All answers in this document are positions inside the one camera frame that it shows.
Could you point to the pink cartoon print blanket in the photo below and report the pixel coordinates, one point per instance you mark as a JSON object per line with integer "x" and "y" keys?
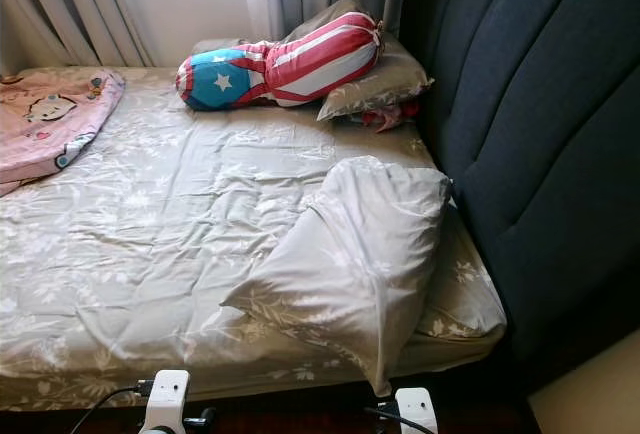
{"x": 45, "y": 119}

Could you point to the bed with grey floral sheet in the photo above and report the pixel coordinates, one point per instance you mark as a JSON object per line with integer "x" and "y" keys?
{"x": 160, "y": 234}

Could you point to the star and stripes bolster pillow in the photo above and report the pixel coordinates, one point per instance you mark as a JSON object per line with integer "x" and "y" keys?
{"x": 280, "y": 66}

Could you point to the small red cloth item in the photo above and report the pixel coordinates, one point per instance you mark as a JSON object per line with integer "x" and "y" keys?
{"x": 390, "y": 116}

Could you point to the dark grey upholstered headboard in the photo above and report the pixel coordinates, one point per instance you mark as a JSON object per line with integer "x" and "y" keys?
{"x": 540, "y": 104}

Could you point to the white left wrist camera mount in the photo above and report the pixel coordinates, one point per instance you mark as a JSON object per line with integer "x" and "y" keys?
{"x": 165, "y": 404}

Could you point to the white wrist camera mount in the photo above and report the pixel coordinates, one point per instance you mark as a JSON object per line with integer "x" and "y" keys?
{"x": 417, "y": 412}
{"x": 165, "y": 404}

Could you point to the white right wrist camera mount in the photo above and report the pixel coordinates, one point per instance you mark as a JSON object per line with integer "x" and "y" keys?
{"x": 417, "y": 412}

